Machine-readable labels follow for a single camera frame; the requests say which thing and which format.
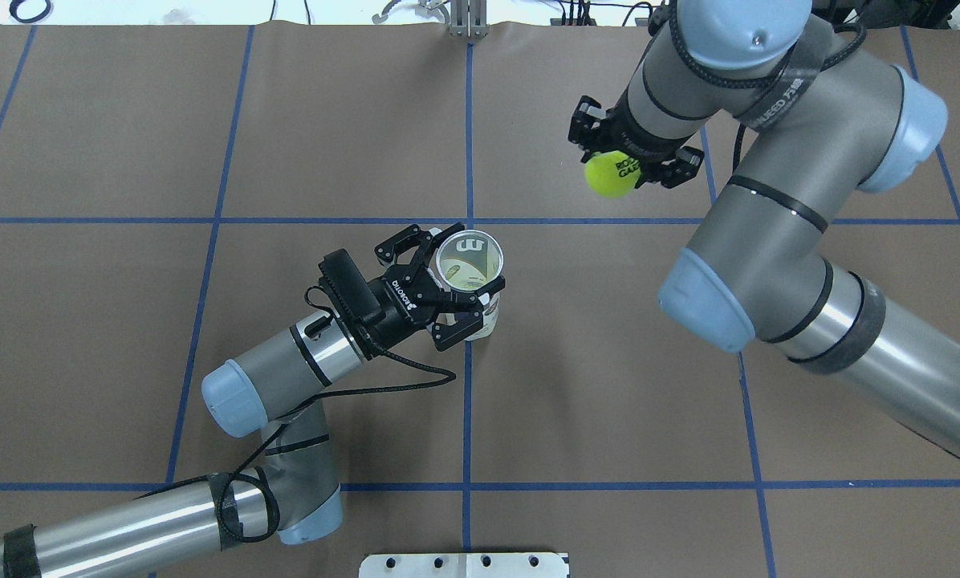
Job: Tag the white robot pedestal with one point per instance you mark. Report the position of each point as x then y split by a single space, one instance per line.
464 564

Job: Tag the yellow tennis ball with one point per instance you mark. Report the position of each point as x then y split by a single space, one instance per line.
612 175

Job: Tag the aluminium frame post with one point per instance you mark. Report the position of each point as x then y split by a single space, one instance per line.
467 18

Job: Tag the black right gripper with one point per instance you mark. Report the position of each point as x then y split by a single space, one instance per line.
639 147

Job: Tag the blue tape roll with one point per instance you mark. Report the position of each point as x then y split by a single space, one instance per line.
29 12

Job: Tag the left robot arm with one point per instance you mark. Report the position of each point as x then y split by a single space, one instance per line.
106 330

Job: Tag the clear tennis ball tube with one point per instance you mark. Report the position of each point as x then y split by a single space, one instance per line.
467 261

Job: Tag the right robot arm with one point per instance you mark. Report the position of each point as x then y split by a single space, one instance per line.
830 119

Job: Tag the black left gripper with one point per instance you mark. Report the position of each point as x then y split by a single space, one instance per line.
397 302

